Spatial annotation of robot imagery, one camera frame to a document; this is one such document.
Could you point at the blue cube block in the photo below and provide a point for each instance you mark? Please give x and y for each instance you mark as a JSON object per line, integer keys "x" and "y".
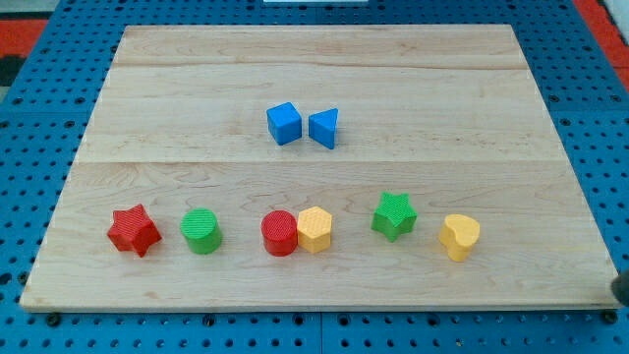
{"x": 284, "y": 123}

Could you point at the wooden board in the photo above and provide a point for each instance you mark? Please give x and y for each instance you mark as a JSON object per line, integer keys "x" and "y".
{"x": 449, "y": 114}

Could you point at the yellow hexagon block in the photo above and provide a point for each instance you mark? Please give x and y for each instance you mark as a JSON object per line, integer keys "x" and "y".
{"x": 314, "y": 229}

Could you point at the blue triangle block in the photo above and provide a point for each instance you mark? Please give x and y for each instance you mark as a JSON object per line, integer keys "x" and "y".
{"x": 323, "y": 127}

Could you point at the red cylinder block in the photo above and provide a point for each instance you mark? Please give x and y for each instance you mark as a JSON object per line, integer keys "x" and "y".
{"x": 279, "y": 232}

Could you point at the green star block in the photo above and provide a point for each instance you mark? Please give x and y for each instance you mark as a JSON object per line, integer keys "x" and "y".
{"x": 393, "y": 216}

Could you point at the green cylinder block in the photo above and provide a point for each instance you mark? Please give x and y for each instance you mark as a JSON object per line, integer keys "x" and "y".
{"x": 201, "y": 230}

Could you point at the yellow heart block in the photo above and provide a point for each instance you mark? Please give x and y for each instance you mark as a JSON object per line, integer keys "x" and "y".
{"x": 459, "y": 234}

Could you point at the red star block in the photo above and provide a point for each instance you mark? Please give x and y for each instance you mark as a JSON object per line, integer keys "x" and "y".
{"x": 132, "y": 230}

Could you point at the dark pusher tip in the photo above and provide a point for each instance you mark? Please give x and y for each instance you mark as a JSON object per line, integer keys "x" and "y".
{"x": 620, "y": 288}

